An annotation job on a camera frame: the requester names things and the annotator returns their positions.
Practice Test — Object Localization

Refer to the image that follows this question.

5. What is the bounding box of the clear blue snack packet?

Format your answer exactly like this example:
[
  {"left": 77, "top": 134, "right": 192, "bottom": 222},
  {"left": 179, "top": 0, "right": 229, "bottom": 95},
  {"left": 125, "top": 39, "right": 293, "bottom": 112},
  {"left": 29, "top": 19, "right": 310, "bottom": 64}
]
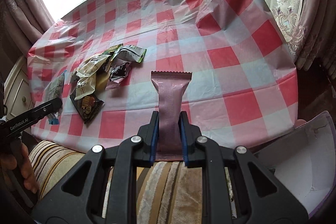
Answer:
[{"left": 44, "top": 71, "right": 66, "bottom": 125}]

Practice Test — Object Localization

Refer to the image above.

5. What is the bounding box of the pink snack bar packet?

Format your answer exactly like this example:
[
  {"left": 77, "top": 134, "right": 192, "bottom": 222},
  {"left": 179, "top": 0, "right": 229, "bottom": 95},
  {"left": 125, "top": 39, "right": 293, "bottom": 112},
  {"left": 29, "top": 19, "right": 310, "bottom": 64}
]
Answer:
[{"left": 151, "top": 71, "right": 192, "bottom": 161}]

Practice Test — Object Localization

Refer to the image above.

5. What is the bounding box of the cream macadamia snack packet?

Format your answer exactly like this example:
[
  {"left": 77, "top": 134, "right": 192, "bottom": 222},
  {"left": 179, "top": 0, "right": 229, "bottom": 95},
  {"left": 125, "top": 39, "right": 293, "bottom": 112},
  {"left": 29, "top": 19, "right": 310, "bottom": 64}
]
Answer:
[{"left": 70, "top": 53, "right": 111, "bottom": 101}]

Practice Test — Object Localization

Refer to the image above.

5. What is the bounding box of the left human hand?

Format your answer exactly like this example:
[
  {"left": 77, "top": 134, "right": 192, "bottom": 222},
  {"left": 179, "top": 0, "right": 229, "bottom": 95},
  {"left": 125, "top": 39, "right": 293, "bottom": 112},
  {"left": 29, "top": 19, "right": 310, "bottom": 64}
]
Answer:
[{"left": 0, "top": 142, "right": 40, "bottom": 195}]

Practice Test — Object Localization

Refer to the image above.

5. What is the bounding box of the cream cabinet door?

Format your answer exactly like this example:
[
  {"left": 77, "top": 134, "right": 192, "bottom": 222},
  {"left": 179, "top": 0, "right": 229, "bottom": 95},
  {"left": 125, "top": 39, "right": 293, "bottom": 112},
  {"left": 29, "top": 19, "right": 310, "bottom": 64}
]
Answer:
[{"left": 4, "top": 56, "right": 34, "bottom": 120}]

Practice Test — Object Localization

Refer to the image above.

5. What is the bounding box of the striped velvet sofa cushion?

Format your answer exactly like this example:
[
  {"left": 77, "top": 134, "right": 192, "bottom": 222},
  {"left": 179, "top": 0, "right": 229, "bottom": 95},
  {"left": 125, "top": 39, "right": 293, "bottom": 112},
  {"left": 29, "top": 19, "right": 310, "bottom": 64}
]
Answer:
[{"left": 31, "top": 136, "right": 234, "bottom": 223}]

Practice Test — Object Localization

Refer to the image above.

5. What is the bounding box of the white purple cardboard box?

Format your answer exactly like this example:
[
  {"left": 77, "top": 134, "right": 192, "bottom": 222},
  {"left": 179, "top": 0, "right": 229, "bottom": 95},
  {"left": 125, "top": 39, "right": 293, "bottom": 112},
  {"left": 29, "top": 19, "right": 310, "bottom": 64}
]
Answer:
[{"left": 255, "top": 111, "right": 335, "bottom": 218}]

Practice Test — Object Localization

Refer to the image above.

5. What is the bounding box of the dark chocolate snack packet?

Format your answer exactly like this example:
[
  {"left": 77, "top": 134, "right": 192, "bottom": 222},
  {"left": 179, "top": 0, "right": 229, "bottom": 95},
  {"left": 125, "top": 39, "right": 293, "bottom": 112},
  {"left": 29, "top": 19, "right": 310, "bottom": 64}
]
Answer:
[{"left": 70, "top": 91, "right": 104, "bottom": 124}]

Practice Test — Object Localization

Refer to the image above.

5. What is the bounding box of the green white snack packet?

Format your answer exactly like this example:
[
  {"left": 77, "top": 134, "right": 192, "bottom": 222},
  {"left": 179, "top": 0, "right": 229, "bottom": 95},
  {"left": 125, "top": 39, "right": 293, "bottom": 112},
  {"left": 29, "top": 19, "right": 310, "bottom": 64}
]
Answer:
[{"left": 112, "top": 44, "right": 146, "bottom": 63}]

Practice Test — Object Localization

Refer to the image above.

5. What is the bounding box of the left pink drape curtain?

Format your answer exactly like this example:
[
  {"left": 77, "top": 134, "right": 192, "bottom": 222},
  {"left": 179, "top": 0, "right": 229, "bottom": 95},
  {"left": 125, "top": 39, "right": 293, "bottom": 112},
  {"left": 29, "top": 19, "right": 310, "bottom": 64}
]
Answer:
[{"left": 1, "top": 0, "right": 55, "bottom": 56}]

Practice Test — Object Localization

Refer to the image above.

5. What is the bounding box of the pink drape curtain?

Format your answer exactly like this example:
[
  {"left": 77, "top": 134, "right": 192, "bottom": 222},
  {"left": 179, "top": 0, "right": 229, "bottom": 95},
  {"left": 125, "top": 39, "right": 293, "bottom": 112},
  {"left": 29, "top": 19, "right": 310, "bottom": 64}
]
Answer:
[
  {"left": 289, "top": 0, "right": 335, "bottom": 78},
  {"left": 1, "top": 0, "right": 55, "bottom": 56}
]

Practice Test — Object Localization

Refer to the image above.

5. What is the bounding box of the red white checkered tablecloth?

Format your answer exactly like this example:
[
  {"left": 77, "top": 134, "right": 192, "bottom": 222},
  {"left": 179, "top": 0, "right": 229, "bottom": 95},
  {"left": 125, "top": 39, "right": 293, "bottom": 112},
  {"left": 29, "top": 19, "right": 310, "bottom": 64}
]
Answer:
[{"left": 27, "top": 0, "right": 298, "bottom": 152}]

